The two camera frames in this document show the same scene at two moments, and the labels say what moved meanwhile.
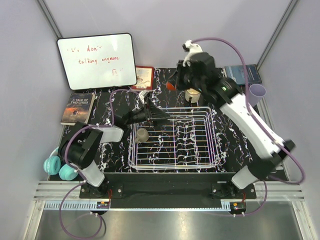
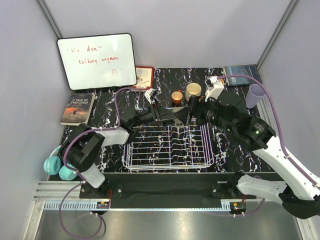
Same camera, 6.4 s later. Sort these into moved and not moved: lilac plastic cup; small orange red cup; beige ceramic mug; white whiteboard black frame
Moved: small orange red cup
Not moved: white whiteboard black frame; lilac plastic cup; beige ceramic mug
